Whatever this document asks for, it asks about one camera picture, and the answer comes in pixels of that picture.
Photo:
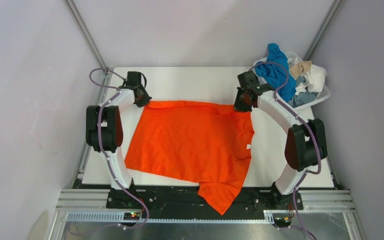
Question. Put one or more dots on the white slotted cable duct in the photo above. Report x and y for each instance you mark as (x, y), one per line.
(117, 217)

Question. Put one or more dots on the aluminium frame rail left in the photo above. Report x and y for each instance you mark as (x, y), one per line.
(98, 94)

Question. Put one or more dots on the aluminium frame rail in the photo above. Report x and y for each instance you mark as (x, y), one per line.
(98, 94)
(350, 216)

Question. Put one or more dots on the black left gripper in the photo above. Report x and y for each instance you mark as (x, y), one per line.
(145, 100)

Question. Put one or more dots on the blue t shirt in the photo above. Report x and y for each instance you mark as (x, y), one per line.
(275, 71)

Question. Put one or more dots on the grey-blue t shirt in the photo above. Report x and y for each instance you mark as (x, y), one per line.
(302, 95)

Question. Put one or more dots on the right controller board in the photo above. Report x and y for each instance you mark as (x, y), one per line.
(282, 222)

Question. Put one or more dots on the controller board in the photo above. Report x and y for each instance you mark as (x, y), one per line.
(282, 222)
(132, 216)

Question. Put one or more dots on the white t shirt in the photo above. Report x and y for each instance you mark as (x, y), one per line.
(315, 78)

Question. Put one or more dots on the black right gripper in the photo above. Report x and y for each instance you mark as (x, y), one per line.
(238, 106)

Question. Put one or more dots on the beige t shirt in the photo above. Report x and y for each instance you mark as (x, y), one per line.
(300, 68)

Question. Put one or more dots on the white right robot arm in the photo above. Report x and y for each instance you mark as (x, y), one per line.
(306, 144)

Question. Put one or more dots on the white laundry basket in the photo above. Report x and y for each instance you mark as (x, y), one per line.
(305, 82)

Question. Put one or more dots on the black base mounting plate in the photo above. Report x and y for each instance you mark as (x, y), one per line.
(184, 202)

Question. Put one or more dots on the orange t shirt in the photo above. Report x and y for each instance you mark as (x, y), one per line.
(200, 142)

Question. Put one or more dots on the left controller board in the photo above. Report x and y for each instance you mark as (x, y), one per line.
(132, 216)

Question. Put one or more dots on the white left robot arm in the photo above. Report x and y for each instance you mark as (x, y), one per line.
(104, 131)

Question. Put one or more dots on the aluminium frame rail right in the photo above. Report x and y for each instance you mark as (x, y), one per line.
(350, 216)

